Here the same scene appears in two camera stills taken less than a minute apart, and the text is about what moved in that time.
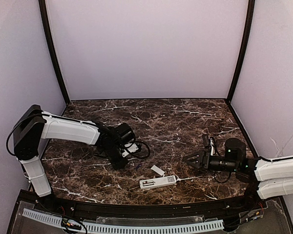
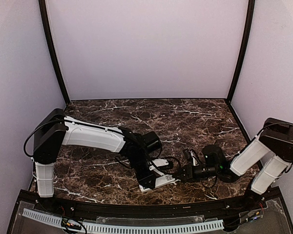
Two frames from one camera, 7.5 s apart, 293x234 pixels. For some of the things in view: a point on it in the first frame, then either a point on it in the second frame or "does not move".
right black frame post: x=248 y=36 does not move
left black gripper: x=117 y=158 to x=146 y=180
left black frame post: x=52 y=50 does not move
